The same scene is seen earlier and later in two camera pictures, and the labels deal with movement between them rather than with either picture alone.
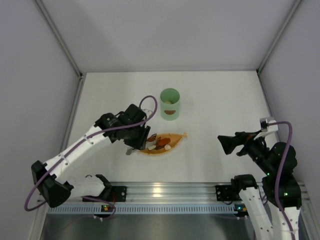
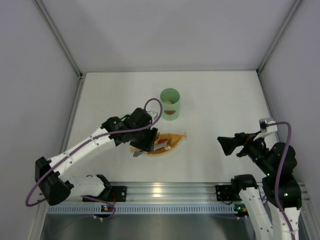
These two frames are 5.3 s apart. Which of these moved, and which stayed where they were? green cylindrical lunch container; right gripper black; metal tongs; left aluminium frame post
Moved: metal tongs
Stayed: green cylindrical lunch container; right gripper black; left aluminium frame post
